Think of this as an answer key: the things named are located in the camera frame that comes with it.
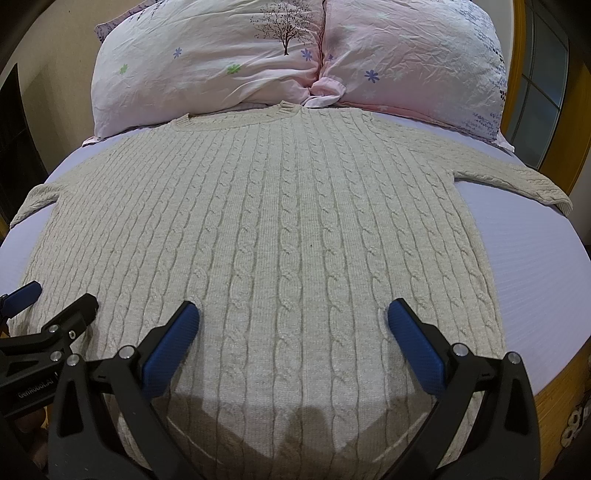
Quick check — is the beige cable-knit sweater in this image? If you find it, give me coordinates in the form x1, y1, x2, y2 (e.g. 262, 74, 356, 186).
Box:
10, 103, 572, 479

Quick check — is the lavender bed sheet mattress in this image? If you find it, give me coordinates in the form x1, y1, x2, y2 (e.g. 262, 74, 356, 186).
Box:
1, 113, 590, 394

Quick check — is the pink floral pillow left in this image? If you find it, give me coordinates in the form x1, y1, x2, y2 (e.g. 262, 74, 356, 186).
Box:
91, 1, 325, 138

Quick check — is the pink floral pillow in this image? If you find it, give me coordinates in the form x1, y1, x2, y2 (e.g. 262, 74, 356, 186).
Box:
91, 1, 325, 138
305, 1, 508, 146

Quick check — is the pink floral pillow right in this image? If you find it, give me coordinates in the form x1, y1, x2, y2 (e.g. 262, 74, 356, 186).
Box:
305, 1, 508, 146

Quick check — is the wooden bed frame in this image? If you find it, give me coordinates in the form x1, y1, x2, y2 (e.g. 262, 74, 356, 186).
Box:
501, 1, 590, 475

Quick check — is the window with dark frame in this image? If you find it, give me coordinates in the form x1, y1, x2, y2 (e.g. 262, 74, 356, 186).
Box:
506, 1, 569, 169

